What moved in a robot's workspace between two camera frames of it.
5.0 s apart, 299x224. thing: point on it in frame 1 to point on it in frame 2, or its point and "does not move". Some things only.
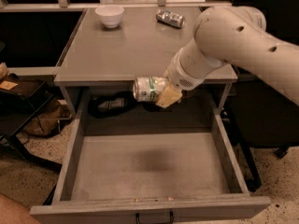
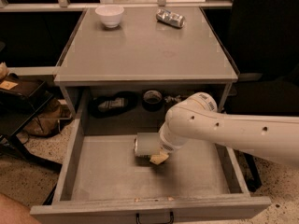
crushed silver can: (167, 17) does not move
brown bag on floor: (49, 120) does not move
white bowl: (110, 15) does not move
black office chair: (260, 115) does not move
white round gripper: (179, 74) to (169, 146)
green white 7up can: (148, 88) to (147, 144)
